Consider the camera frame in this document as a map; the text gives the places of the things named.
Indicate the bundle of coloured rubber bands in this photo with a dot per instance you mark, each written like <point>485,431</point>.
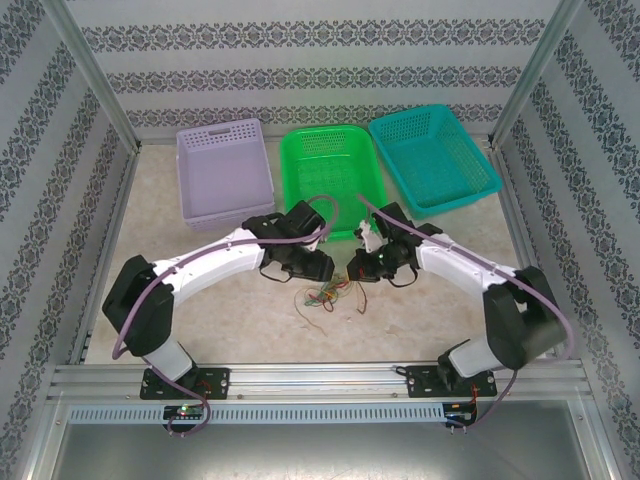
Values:
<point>320,301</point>

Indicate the grey metal sheet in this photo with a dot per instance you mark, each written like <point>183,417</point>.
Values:
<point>320,450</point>

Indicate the aluminium mounting rail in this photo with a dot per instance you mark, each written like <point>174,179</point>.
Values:
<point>320,380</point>

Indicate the aluminium side rail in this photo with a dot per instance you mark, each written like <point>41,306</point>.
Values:
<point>116,225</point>
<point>513,200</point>

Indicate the aluminium frame post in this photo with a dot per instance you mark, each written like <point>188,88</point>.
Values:
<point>90,65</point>
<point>534,65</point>

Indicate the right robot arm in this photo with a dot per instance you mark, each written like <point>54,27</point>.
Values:
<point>460,272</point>

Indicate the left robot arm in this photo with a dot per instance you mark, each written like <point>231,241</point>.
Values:
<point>215,267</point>

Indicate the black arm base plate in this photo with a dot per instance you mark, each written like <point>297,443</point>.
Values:
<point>215,382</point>
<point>420,382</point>

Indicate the lilac plastic basket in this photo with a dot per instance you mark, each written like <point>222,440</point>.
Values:
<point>225,170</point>

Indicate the bright green plastic basket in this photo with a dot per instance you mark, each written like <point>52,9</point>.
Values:
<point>325,170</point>

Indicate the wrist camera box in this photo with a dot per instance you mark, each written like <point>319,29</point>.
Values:
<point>369,237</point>
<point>313,245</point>

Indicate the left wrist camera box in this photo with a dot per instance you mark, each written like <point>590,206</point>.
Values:
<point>313,245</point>

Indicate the small controller circuit board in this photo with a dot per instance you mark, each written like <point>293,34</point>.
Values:
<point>185,411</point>
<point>460,412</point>

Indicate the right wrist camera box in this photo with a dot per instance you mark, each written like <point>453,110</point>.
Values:
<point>369,237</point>

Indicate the teal plastic basket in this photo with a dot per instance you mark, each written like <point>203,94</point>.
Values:
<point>432,160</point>

